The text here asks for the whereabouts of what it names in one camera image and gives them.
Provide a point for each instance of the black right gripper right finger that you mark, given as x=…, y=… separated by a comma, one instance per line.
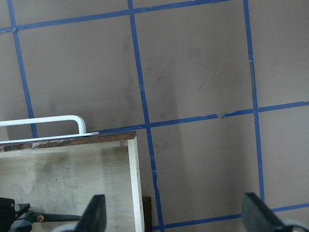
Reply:
x=257, y=217

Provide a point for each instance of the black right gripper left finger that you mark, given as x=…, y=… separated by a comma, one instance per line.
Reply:
x=94, y=218

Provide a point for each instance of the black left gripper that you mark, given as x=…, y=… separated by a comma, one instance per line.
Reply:
x=7, y=213

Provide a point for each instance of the orange handled scissors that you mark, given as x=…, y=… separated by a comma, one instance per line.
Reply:
x=24, y=218

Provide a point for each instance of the brown wooden drawer cabinet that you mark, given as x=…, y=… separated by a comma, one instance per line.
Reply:
x=61, y=174

